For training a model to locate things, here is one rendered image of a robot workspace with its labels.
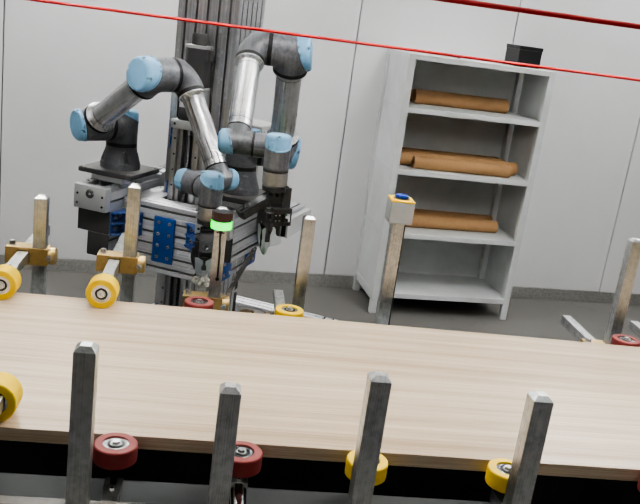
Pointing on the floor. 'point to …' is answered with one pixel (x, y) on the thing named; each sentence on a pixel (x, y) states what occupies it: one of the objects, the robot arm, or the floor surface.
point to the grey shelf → (388, 145)
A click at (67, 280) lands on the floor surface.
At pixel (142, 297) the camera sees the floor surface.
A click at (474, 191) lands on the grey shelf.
